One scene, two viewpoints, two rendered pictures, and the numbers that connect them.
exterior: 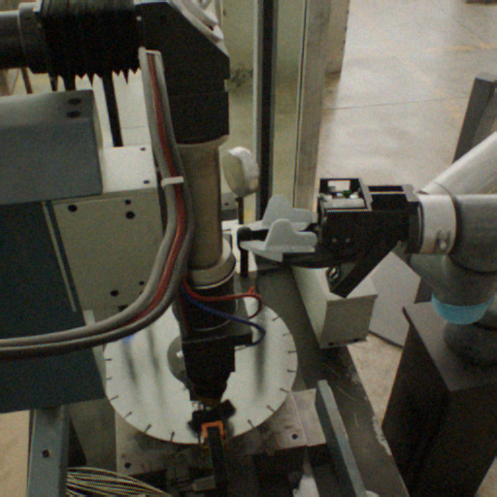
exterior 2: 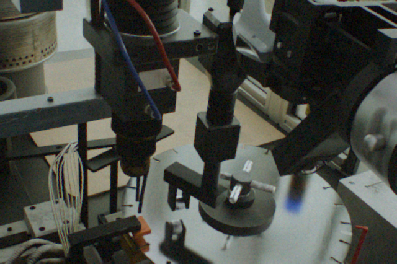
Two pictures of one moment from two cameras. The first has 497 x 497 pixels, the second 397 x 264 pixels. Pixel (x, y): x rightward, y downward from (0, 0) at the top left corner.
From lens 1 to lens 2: 0.62 m
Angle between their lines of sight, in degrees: 53
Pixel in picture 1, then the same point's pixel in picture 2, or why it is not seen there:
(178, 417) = (150, 205)
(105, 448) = not seen: hidden behind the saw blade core
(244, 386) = (214, 249)
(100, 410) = not seen: hidden behind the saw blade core
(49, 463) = (41, 103)
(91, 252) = not seen: outside the picture
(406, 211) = (371, 51)
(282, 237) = (250, 13)
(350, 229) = (296, 36)
